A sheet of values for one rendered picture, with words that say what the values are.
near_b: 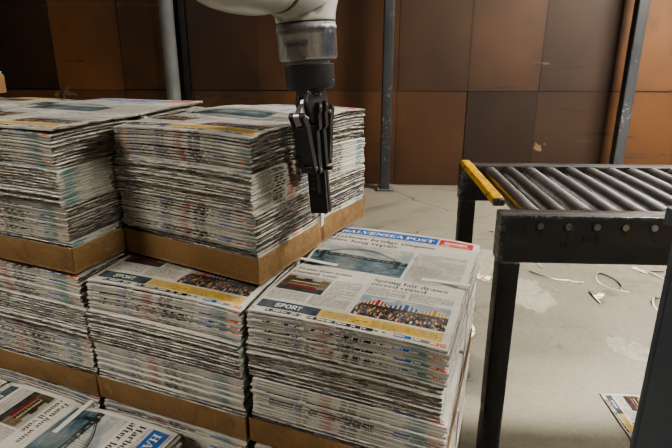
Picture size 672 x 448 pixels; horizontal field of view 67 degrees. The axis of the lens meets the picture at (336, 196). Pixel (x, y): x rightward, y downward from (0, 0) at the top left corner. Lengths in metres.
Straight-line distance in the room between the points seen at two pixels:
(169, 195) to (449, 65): 3.68
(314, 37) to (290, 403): 0.52
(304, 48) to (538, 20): 3.83
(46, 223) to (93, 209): 0.07
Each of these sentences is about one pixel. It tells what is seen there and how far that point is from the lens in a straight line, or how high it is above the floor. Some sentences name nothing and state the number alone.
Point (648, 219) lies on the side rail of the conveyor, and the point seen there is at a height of 0.80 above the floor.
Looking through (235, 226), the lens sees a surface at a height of 0.93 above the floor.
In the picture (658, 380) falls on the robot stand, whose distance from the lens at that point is 0.80.
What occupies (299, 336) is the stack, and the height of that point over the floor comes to 0.80.
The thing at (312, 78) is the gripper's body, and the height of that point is 1.14.
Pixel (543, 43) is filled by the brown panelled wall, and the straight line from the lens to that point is 4.53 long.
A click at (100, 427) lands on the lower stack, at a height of 0.60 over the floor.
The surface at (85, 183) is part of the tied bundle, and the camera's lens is 0.89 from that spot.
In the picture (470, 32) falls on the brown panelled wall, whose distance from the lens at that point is 4.37.
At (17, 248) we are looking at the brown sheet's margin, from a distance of 0.99.
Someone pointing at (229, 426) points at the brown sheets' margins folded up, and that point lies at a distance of 0.86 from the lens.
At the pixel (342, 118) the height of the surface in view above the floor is 1.05.
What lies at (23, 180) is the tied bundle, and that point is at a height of 0.98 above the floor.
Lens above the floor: 1.19
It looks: 17 degrees down
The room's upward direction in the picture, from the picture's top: straight up
